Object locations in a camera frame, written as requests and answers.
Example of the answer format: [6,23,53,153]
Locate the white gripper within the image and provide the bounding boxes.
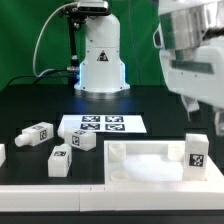
[152,23,224,137]

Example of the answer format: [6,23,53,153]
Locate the white fence wall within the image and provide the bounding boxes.
[0,183,224,212]

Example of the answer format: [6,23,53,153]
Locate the black camera stand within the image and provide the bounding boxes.
[59,0,109,88]

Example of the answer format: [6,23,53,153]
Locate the black cable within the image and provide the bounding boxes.
[6,68,81,88]

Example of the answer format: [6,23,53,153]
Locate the grey cable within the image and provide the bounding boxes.
[32,1,79,78]

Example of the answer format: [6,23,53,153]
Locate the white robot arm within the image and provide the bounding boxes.
[75,0,224,136]

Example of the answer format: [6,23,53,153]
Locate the white block left edge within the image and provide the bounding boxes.
[0,144,6,167]

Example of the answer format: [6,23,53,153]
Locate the white square tabletop part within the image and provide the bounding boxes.
[104,141,224,188]

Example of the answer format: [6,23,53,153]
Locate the white tag sheet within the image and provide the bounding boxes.
[58,115,146,133]

